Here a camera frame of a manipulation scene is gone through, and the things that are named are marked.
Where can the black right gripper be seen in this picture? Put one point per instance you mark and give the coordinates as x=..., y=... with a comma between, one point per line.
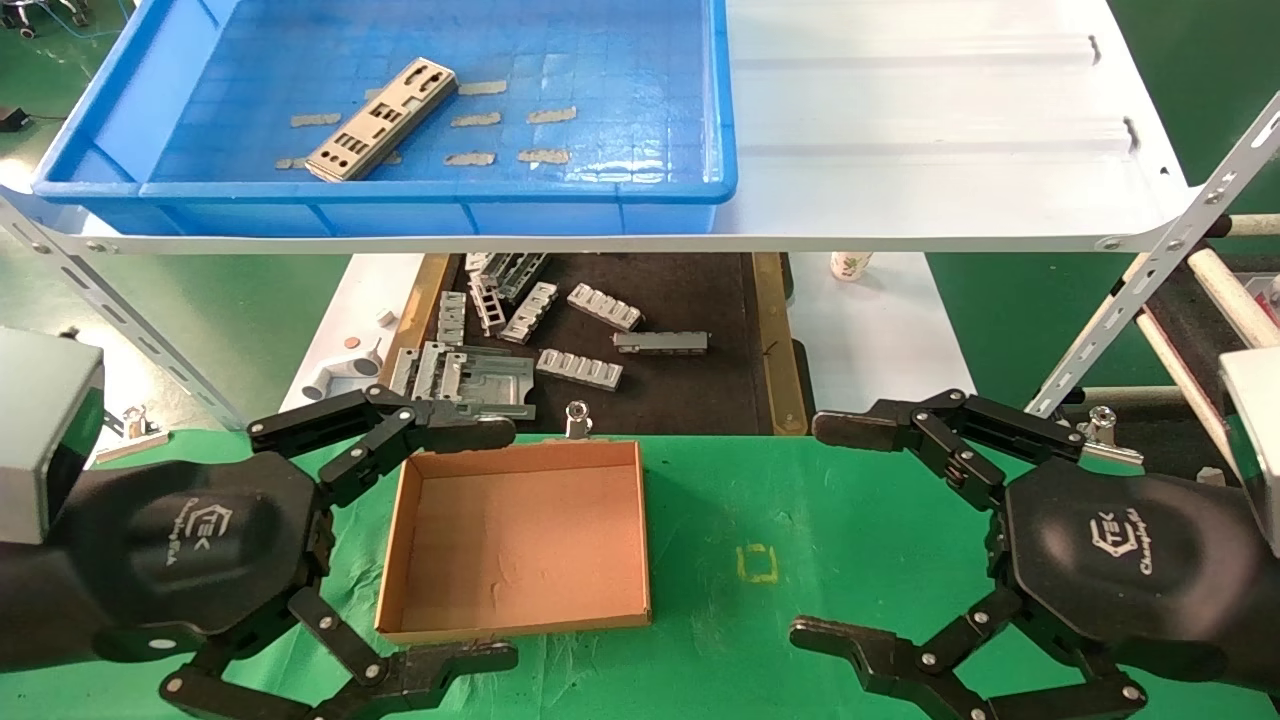
x=1130, y=560

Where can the cream coloured rod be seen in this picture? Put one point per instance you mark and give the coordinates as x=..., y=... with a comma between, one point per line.
x=1255, y=225
x=1180, y=385
x=1235, y=298

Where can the large grey metal plate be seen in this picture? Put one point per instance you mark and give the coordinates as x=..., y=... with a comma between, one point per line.
x=497, y=385

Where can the black mat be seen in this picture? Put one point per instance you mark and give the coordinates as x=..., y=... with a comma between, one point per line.
x=1200, y=330

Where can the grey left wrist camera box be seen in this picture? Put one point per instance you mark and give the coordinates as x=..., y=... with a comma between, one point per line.
x=40, y=430

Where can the grey metal rod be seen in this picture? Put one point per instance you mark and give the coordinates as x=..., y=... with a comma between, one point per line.
x=1150, y=396

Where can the grey slotted metal bracket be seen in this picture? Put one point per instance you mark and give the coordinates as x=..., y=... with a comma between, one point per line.
x=452, y=318
x=579, y=369
x=528, y=312
x=605, y=307
x=515, y=272

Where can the narrow grey metal bracket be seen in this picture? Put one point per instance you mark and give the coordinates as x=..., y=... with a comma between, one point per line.
x=432, y=368
x=452, y=378
x=403, y=370

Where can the white metal shelf board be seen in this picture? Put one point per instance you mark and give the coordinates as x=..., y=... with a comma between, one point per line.
x=900, y=120

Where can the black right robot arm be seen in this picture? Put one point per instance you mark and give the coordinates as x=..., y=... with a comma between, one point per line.
x=1268, y=620

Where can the white plastic pipe fitting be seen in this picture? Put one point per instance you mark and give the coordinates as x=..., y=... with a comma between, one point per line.
x=340, y=372

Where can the small black adapter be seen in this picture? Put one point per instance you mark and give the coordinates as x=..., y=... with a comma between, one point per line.
x=12, y=118

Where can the brown cardboard box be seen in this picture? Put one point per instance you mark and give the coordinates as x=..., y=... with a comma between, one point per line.
x=520, y=540

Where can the small silver metal bracket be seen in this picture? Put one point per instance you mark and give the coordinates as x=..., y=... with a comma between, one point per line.
x=475, y=262

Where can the silver binder clip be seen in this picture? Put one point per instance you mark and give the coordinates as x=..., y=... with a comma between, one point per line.
x=1115, y=455
x=135, y=446
x=578, y=430

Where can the blue plastic tray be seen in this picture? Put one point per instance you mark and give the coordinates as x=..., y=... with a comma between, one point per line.
x=600, y=90

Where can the dark grey metal bar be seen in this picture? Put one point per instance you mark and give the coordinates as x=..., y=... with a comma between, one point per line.
x=660, y=342

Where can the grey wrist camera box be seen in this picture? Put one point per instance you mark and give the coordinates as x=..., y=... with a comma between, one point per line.
x=1255, y=440
x=40, y=430

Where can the green table cloth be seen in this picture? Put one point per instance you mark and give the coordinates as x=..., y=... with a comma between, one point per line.
x=800, y=500

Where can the silver ladder shaped bracket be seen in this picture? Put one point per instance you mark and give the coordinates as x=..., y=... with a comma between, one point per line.
x=487, y=300

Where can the white patterned paper cup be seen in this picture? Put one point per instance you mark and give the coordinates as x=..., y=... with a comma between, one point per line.
x=850, y=265

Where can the black office chair base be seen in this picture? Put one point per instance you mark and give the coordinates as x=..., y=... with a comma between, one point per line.
x=22, y=28

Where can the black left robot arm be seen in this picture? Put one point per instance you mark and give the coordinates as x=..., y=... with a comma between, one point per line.
x=35, y=610

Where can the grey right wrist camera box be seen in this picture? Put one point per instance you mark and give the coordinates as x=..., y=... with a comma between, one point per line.
x=1255, y=440

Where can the wooden framed black tray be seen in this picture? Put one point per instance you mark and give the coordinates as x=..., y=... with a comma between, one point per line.
x=690, y=390

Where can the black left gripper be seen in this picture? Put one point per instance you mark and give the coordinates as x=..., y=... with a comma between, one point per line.
x=200, y=540

